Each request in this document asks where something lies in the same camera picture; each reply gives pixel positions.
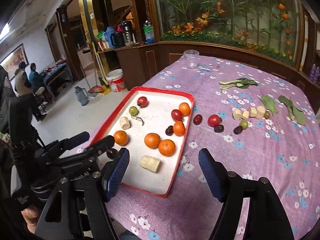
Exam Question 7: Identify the orange tangerine cluster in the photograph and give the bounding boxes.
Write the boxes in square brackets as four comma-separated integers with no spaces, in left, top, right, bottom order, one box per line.
[113,130,129,146]

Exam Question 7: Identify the large pale sugarcane chunk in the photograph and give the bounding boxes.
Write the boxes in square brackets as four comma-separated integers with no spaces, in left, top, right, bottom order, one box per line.
[255,106,266,119]
[140,155,161,173]

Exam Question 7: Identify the small orange tangerine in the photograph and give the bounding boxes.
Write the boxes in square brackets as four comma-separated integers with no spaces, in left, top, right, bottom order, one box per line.
[173,121,185,137]

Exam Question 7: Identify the small orange fruit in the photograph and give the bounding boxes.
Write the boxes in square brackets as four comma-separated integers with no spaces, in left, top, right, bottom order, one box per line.
[178,102,191,116]

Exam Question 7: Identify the hand holding left gripper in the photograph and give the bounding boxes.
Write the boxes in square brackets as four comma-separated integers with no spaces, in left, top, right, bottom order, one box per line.
[21,205,40,233]

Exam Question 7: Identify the dark jujube lower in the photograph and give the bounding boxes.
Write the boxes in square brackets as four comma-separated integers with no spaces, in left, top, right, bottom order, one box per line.
[214,125,224,133]

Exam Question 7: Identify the dark jujube by sugarcane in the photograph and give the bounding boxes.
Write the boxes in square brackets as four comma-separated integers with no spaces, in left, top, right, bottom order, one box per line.
[233,125,243,135]

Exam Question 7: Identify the red cherry tomato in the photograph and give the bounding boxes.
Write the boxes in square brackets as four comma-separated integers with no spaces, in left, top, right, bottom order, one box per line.
[207,114,221,127]

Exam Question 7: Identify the red white tray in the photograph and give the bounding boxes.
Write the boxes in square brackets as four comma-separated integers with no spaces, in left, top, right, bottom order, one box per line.
[90,87,195,198]

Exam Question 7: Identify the green grape left cluster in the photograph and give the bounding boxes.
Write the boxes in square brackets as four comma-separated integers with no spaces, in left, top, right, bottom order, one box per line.
[240,120,248,129]

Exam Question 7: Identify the dark red jujube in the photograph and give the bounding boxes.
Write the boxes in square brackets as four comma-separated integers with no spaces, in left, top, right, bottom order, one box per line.
[193,114,203,125]

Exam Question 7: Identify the small sugarcane chunk far left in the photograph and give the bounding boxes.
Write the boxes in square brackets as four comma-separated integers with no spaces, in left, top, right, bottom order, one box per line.
[232,108,242,120]

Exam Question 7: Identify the purple floral tablecloth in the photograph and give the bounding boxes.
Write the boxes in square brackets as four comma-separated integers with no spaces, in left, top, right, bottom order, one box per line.
[107,56,319,239]

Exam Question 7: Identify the small pale sugarcane chunk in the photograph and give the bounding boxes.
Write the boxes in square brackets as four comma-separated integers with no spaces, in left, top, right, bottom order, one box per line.
[241,110,249,120]

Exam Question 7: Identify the white plastic bucket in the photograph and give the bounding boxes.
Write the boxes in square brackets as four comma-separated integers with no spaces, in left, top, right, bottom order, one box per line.
[106,69,126,92]

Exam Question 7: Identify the pale sugarcane chunk middle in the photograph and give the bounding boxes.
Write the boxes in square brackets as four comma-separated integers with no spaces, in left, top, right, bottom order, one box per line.
[248,107,257,118]

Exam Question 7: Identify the green grape by tangerine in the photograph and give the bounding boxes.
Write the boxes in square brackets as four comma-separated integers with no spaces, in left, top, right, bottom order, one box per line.
[264,111,270,119]

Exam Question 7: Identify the large pale sugarcane chunk upright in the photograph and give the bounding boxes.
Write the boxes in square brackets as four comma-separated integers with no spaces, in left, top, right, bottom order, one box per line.
[255,106,266,119]

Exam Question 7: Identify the green leaf centre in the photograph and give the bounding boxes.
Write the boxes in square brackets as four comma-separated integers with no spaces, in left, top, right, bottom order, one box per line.
[260,95,279,114]

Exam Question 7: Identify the bok choy stalk left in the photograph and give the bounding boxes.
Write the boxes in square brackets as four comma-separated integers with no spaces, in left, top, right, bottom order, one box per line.
[219,78,258,90]

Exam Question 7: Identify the large green leaf right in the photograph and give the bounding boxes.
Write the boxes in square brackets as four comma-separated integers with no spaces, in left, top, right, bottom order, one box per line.
[292,106,306,126]

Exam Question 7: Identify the small bok choy leaf right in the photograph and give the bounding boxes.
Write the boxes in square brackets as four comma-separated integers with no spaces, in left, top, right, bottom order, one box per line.
[278,95,296,121]

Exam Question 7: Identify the steel thermos flask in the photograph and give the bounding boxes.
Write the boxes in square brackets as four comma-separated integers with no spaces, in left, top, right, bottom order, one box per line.
[121,21,135,44]

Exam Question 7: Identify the clear plastic cup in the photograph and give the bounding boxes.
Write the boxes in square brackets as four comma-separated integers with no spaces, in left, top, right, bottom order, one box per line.
[183,49,200,69]

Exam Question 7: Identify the green label water bottle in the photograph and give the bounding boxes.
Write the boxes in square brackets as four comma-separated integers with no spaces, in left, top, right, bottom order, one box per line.
[143,19,155,44]

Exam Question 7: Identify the purple bottles on shelf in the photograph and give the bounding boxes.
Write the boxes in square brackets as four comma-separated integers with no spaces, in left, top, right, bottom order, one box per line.
[309,63,320,83]

